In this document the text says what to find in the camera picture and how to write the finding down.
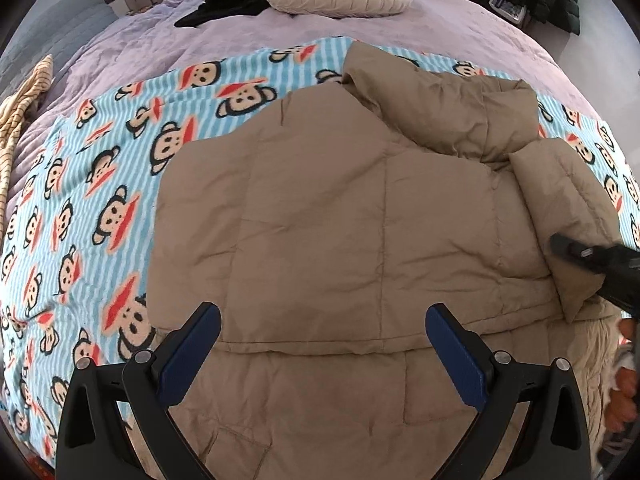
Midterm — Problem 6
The person's right hand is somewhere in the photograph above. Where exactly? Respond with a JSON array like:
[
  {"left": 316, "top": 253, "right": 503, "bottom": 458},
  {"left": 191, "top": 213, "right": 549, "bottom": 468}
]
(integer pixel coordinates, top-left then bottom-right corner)
[{"left": 606, "top": 317, "right": 640, "bottom": 433}]

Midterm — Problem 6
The cream striped cloth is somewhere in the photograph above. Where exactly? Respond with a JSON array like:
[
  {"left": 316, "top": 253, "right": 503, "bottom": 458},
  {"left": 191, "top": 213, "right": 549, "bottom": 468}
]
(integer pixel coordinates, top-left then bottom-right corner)
[{"left": 0, "top": 54, "right": 55, "bottom": 241}]

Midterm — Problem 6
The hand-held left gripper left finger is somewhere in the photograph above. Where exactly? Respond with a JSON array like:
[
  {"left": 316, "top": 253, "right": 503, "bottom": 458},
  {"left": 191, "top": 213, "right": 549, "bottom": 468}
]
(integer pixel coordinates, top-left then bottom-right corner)
[{"left": 57, "top": 302, "right": 223, "bottom": 480}]

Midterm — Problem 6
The lilac bedspread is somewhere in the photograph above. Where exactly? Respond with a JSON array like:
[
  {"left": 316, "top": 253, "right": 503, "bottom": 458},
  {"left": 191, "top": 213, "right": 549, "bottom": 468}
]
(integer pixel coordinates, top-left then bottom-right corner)
[{"left": 10, "top": 0, "right": 613, "bottom": 201}]

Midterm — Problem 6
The small printed box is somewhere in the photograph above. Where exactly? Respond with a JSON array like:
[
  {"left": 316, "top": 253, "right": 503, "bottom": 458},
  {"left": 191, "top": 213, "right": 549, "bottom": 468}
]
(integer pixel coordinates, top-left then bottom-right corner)
[{"left": 487, "top": 0, "right": 531, "bottom": 26}]

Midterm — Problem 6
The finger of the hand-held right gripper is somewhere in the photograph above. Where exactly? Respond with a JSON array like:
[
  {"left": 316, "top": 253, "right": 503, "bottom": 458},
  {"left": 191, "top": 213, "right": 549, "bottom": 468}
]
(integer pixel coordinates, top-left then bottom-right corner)
[{"left": 550, "top": 232, "right": 608, "bottom": 281}]

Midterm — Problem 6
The grey padded headboard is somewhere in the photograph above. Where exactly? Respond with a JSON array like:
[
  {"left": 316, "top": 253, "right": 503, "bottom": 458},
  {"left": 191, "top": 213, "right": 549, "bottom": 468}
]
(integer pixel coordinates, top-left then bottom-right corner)
[{"left": 0, "top": 0, "right": 120, "bottom": 103}]

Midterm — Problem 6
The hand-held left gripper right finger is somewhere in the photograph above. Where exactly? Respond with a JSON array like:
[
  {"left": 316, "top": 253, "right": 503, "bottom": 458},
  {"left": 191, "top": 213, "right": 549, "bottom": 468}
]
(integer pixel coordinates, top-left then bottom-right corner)
[{"left": 425, "top": 304, "right": 593, "bottom": 480}]

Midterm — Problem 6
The monkey print striped blanket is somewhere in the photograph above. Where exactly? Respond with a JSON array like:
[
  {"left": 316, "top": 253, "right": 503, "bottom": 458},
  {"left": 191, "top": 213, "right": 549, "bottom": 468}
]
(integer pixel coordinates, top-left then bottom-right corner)
[{"left": 0, "top": 35, "right": 640, "bottom": 466}]

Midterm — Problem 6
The tan puffer jacket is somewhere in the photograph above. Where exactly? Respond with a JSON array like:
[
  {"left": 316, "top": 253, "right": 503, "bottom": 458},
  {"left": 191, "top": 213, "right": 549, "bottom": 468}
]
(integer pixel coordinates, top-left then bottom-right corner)
[{"left": 122, "top": 40, "right": 623, "bottom": 480}]

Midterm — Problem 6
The cream fuzzy sweater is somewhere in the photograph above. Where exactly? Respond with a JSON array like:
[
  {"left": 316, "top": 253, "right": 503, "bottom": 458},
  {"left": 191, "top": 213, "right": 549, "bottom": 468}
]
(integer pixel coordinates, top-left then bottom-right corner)
[{"left": 570, "top": 305, "right": 626, "bottom": 480}]

